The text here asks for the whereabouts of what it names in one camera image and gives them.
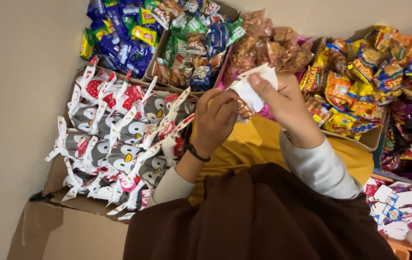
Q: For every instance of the person's right hand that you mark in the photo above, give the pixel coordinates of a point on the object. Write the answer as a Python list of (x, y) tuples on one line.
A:
[(292, 108)]

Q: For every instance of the person's left hand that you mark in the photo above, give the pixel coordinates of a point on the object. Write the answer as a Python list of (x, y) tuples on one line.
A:
[(211, 122)]

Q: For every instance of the person's left fingers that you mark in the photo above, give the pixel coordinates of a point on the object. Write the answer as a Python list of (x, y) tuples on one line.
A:
[(222, 99)]

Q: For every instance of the white treat bag with snacks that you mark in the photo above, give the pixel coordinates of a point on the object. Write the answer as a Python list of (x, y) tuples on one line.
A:
[(251, 95)]

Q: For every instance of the pink box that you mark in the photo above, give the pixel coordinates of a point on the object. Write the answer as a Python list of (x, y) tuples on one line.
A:
[(266, 114)]

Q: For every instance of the person's yellow garment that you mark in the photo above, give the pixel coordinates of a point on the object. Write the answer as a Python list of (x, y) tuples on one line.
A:
[(256, 148)]

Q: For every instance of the heap of clear brown-snack bags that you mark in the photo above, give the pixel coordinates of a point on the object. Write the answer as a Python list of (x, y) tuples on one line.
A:
[(258, 47)]

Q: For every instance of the heap of green snack packets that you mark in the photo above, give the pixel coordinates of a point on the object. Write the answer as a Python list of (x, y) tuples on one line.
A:
[(191, 43)]

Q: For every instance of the cardboard carton of green packets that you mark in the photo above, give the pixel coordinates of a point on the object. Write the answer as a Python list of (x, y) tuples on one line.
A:
[(156, 55)]

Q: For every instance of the heap of penguin gift bags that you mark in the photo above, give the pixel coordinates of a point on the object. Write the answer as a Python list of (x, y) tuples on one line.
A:
[(126, 159)]

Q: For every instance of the heap of blue biscuit packets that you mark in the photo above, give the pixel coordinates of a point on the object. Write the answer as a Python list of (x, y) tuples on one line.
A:
[(119, 47)]

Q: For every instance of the person's brown shawl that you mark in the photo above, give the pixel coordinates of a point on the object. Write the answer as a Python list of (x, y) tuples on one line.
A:
[(256, 220)]

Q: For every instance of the heap of orange yellow packets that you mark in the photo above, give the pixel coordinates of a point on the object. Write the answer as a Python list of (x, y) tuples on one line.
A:
[(354, 86)]

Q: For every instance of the cardboard carton of orange packets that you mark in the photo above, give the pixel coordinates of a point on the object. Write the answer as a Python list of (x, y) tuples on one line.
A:
[(370, 139)]

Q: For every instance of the cardboard carton of gift bags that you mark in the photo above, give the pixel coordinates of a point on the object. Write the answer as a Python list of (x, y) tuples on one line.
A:
[(56, 175)]

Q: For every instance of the heap of purple red packets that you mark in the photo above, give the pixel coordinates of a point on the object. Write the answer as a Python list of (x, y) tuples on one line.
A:
[(408, 144)]

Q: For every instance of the heap of empty white bags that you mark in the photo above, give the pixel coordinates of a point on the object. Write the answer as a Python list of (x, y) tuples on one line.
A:
[(399, 209)]

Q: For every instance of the orange plastic crate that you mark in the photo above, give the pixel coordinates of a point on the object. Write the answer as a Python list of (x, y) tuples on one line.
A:
[(404, 247)]

